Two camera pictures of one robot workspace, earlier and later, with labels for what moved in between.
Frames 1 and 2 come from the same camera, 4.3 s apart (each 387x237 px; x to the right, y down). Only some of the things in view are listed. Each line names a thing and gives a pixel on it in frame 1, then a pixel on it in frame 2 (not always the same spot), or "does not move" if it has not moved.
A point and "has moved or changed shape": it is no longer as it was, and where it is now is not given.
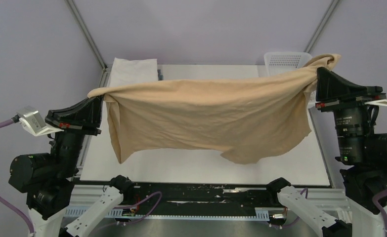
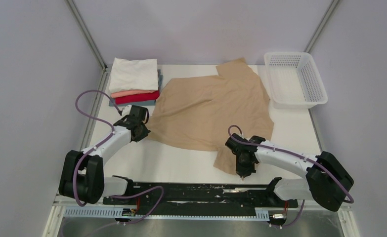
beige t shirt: x=254 y=120 has moved or changed shape
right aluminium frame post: x=322 y=22 does not move
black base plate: x=266 y=197 does not move
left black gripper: x=84 y=115 to x=144 y=134
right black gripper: x=332 y=90 to x=243 y=172
